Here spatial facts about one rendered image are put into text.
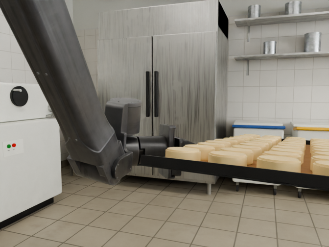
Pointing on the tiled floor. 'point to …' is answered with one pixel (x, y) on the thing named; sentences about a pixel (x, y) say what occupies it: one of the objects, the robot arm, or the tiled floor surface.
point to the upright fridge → (168, 71)
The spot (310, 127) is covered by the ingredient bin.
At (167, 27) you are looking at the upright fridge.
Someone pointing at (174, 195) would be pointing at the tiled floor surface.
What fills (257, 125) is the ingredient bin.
